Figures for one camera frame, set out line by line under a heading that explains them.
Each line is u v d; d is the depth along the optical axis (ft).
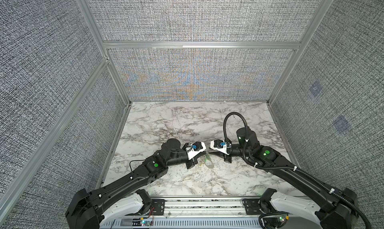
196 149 1.89
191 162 2.00
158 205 2.41
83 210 1.27
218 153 2.02
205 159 2.40
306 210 1.62
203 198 2.56
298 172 1.51
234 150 2.02
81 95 2.34
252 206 2.41
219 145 1.89
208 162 2.93
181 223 2.30
